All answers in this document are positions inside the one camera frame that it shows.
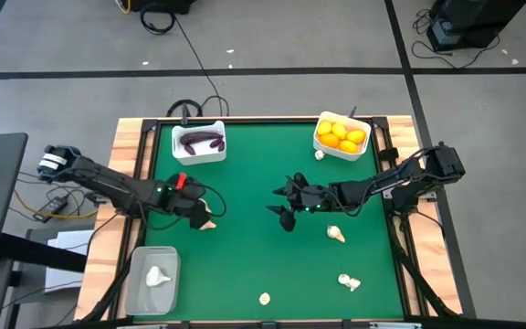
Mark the black support beam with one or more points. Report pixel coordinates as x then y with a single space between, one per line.
39 251

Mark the small purple sweet potato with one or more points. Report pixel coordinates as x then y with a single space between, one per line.
190 149
215 142
221 146

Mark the white garlic bulb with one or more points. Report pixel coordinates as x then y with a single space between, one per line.
319 154
209 225
335 233
265 299
155 277
354 284
344 278

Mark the white plastic basket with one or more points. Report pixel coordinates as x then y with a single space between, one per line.
336 118
199 157

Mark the yellow lemon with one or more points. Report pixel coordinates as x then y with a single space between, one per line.
329 140
355 136
339 130
324 127
348 146

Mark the red clip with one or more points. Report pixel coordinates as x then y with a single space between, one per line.
180 181

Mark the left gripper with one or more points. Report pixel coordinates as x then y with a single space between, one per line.
181 198

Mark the long purple sweet potato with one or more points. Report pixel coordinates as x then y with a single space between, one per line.
199 136

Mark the green table mat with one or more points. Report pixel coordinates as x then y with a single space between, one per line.
254 256

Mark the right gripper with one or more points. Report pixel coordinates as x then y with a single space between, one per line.
313 196

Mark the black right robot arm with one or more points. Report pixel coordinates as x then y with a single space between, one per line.
381 183

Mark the white paper sheets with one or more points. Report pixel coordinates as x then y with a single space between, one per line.
69 242

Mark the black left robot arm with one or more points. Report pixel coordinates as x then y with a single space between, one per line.
103 180

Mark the black metal table frame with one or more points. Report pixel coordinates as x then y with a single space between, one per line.
149 124

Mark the black floor box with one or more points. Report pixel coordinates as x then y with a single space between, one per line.
162 4

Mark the black equipment case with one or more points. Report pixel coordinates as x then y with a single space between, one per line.
473 18

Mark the black power adapter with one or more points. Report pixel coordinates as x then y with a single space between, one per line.
52 209

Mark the translucent grey plastic bin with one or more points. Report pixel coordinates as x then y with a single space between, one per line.
139 292

